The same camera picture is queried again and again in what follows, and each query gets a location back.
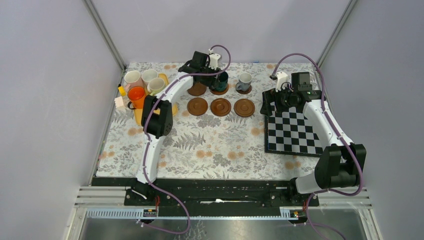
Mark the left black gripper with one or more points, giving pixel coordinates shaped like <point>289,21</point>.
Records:
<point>213,78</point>

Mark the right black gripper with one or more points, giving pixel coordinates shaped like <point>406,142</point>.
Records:
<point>269,97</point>

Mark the brown wooden coaster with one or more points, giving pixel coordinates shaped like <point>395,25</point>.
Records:
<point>197,89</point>
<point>220,107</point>
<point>197,106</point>
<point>244,108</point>
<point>219,93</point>

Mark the dark green mug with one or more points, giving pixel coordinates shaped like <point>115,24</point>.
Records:
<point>222,82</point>

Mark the dark brown coaster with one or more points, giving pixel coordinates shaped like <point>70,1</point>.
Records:
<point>244,92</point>

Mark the grey mug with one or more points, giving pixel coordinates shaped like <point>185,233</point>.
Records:
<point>244,82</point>

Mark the light green mug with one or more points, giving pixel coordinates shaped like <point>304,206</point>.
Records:
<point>155,86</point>

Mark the orange mug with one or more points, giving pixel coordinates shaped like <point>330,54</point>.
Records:
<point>136,96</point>

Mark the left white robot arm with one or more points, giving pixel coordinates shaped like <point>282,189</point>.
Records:
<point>157,116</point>

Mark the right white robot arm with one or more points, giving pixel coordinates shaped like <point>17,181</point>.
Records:
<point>342,161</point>

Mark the black white checkerboard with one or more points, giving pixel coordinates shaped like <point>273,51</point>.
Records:
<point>291,133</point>

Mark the floral tablecloth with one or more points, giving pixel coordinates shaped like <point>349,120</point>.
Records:
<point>205,146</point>

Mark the pink white mug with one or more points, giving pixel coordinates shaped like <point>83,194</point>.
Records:
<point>132,79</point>

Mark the yellow tray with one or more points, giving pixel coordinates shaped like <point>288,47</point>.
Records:
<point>138,112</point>

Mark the yellow block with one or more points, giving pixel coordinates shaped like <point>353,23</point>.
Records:
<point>122,91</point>

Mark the white pink block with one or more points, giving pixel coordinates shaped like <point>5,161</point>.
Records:
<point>119,102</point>

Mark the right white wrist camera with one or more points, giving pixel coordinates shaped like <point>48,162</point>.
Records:
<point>281,77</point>

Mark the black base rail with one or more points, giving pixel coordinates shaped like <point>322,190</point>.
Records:
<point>210,197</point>

